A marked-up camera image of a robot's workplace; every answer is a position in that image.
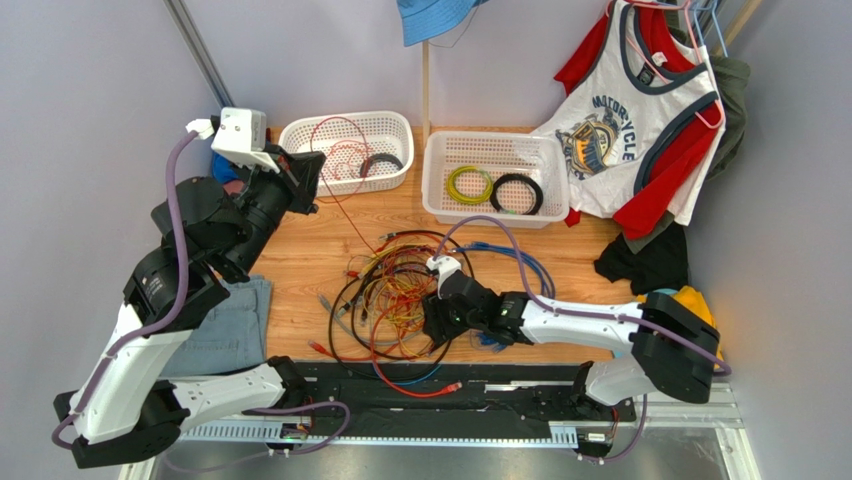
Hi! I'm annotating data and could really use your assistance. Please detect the yellow cable bundle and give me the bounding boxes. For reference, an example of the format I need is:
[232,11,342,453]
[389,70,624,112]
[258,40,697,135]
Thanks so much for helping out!
[359,244,461,347]

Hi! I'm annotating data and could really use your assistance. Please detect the blue ethernet cable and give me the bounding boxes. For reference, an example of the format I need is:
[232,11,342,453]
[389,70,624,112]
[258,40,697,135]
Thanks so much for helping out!
[452,241,557,353]

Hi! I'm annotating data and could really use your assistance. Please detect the white plastic basket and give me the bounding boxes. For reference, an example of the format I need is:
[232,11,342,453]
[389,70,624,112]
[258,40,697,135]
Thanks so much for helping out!
[421,131,570,229]
[277,110,415,200]

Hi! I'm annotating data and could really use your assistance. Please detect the thin blue wire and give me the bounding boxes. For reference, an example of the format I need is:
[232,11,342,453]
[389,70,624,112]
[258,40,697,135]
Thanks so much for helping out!
[372,359,444,387]

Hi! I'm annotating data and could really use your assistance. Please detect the light blue jeans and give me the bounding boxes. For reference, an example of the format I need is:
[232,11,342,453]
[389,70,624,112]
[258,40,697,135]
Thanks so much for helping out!
[161,275,273,378]

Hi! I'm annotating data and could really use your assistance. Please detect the black coiled cable basket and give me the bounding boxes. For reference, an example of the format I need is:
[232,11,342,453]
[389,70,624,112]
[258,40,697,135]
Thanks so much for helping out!
[489,173,544,216]
[359,152,405,180]

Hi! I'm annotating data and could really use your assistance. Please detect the blue cloth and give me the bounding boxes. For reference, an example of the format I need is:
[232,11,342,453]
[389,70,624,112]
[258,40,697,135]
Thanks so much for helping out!
[211,152,239,185]

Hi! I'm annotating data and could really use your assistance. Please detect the blue bucket hat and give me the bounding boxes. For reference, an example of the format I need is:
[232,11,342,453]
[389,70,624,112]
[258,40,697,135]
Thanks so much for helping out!
[395,0,488,47]

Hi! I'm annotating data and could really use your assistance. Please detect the dark green garment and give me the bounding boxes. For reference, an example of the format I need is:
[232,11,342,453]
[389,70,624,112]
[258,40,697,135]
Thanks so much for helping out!
[665,26,752,182]

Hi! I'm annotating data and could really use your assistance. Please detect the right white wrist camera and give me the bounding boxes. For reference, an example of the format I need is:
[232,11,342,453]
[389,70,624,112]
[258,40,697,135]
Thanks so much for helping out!
[426,255,462,281]

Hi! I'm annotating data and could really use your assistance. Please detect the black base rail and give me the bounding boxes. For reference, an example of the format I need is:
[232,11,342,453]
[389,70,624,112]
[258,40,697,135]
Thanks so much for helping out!
[142,361,743,461]

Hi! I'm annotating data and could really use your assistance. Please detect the thin red wire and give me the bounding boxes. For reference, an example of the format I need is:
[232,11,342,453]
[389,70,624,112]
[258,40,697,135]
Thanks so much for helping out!
[309,116,467,334]

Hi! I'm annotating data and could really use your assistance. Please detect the aluminium frame post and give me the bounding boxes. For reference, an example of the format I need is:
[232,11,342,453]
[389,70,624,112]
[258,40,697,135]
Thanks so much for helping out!
[163,0,235,108]

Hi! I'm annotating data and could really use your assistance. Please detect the yellow cloth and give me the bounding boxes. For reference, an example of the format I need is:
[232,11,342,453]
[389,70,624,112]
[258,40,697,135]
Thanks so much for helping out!
[654,285,718,329]

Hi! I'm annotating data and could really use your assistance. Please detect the black coiled cable left basket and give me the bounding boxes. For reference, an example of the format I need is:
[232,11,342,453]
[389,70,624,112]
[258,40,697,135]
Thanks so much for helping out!
[359,152,405,180]

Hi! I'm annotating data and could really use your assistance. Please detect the left white plastic basket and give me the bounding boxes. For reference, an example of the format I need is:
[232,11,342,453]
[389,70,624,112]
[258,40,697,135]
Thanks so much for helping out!
[277,110,415,200]

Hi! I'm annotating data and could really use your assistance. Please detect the yellow coiled cable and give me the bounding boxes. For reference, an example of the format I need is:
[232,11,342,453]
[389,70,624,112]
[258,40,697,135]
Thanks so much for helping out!
[445,164,495,205]

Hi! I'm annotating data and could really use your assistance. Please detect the black coiled cable right basket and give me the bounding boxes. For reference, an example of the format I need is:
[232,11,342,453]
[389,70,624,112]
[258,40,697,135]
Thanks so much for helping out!
[489,173,544,216]

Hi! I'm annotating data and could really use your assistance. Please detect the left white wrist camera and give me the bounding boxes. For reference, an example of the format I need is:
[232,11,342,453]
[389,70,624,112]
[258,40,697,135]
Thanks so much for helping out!
[185,107,280,173]

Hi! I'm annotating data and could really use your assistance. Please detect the right white plastic basket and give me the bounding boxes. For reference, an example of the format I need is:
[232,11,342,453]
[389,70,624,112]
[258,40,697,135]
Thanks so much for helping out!
[421,131,570,229]

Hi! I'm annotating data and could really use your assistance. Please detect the white motorcycle tank top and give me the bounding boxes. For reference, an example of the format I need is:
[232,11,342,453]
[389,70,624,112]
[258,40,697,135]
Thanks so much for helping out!
[532,0,727,228]

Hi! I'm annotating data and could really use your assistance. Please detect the thick black cable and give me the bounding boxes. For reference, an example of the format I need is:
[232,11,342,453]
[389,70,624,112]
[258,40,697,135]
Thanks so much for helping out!
[329,229,478,382]

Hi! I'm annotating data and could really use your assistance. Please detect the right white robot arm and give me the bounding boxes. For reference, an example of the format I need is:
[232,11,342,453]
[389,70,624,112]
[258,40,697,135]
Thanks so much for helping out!
[426,217,733,406]

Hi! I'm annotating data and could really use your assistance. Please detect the black cloth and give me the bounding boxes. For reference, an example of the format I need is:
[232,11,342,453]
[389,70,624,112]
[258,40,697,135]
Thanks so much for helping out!
[593,224,689,295]

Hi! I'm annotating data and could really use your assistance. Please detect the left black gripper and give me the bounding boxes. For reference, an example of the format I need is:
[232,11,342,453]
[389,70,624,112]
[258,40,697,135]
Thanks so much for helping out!
[227,143,329,277]

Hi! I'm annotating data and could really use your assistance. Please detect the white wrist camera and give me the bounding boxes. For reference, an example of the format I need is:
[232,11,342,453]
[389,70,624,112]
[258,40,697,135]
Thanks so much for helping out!
[426,255,462,281]
[185,107,280,173]

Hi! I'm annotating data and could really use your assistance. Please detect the red shirt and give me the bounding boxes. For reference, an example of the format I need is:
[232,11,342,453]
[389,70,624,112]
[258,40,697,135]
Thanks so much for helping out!
[553,6,727,241]

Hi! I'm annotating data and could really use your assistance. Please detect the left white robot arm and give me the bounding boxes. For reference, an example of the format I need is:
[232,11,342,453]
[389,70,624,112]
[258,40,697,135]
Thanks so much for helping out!
[52,129,326,469]

